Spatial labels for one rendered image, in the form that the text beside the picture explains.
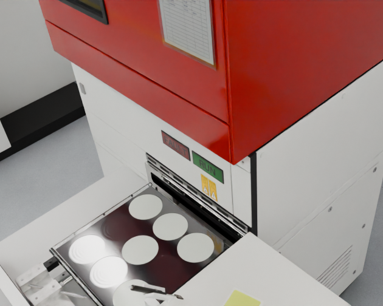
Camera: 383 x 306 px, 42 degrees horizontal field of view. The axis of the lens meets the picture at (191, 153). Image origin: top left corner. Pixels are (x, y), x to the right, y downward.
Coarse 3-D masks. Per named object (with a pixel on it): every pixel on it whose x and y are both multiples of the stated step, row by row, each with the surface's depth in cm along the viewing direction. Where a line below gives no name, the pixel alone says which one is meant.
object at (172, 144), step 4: (164, 136) 140; (164, 140) 142; (168, 140) 140; (172, 140) 138; (168, 144) 141; (172, 144) 139; (176, 144) 137; (180, 144) 136; (172, 148) 141; (176, 148) 139; (180, 148) 137; (184, 148) 135; (180, 152) 138; (184, 152) 136; (184, 156) 137
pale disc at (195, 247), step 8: (184, 240) 138; (192, 240) 138; (200, 240) 138; (208, 240) 138; (184, 248) 136; (192, 248) 136; (200, 248) 136; (208, 248) 135; (184, 256) 134; (192, 256) 134; (200, 256) 134; (208, 256) 133
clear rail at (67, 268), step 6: (54, 252) 139; (60, 258) 137; (60, 264) 137; (66, 264) 136; (66, 270) 134; (72, 270) 134; (72, 276) 133; (78, 282) 131; (84, 288) 129; (90, 294) 128; (96, 300) 126
